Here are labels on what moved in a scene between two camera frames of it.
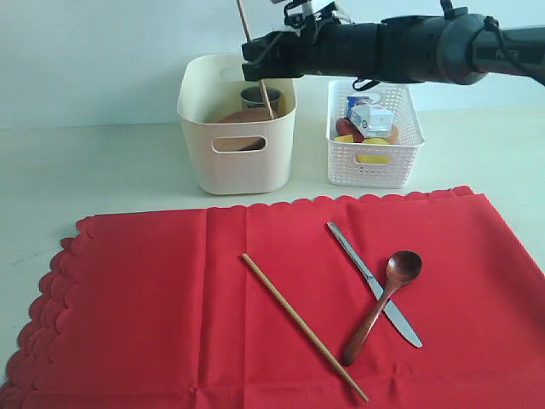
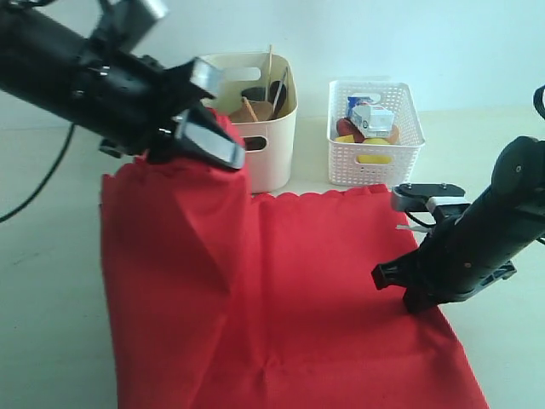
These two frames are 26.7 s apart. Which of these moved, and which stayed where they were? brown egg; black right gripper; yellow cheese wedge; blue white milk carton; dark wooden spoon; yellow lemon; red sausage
Moved: dark wooden spoon; black right gripper
Stayed: yellow lemon; yellow cheese wedge; brown egg; blue white milk carton; red sausage
